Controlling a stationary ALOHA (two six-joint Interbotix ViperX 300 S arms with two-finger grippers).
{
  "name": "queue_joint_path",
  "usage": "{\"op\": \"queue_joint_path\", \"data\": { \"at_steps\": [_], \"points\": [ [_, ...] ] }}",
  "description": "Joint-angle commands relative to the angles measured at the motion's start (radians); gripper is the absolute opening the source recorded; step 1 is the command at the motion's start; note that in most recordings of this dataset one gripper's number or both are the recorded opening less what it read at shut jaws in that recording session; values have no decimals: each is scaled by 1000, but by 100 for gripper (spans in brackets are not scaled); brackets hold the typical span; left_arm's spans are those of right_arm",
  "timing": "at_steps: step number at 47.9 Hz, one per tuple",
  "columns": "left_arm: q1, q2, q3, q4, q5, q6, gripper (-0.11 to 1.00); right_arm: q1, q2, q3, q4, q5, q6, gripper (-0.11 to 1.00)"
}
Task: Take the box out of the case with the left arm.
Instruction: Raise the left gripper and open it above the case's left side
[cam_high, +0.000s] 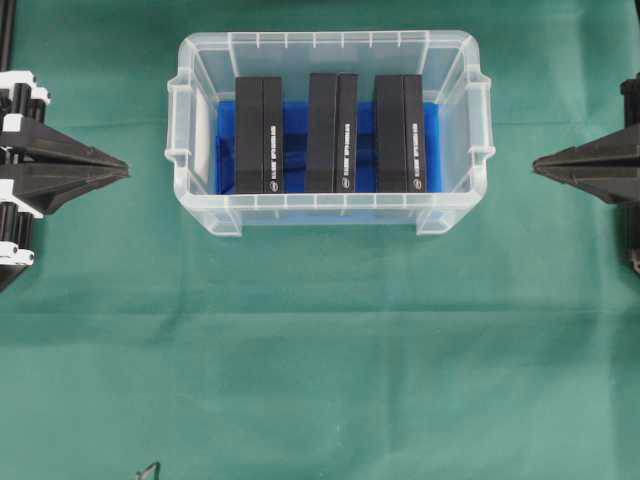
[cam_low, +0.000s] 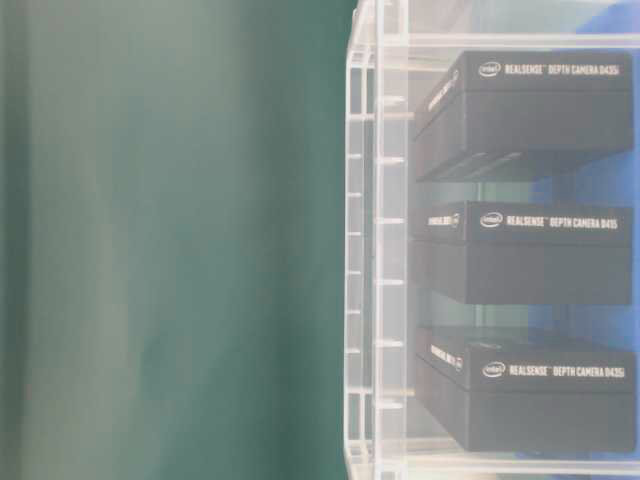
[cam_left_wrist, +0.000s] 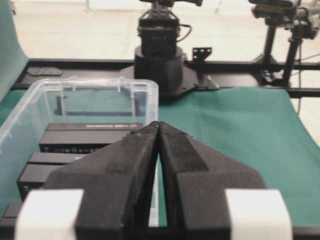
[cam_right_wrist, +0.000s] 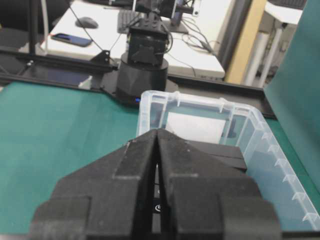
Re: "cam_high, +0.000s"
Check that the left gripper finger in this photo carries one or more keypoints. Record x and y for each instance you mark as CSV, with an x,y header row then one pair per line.
x,y
47,189
41,142

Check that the black box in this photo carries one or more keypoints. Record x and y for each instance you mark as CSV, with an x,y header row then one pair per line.
x,y
332,133
401,152
259,135

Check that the blue cloth liner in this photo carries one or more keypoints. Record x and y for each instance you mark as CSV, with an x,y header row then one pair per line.
x,y
295,147

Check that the clear plastic storage case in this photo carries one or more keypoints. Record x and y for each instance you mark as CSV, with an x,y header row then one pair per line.
x,y
448,62

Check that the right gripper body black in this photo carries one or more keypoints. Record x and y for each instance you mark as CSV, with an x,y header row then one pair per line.
x,y
630,91

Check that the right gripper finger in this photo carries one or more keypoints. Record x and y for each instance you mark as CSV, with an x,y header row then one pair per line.
x,y
620,148
611,185

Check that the black frame post left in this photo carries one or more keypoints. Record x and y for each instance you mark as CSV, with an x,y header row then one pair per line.
x,y
7,11

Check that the green table cloth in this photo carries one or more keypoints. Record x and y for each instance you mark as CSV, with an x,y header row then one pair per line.
x,y
506,348

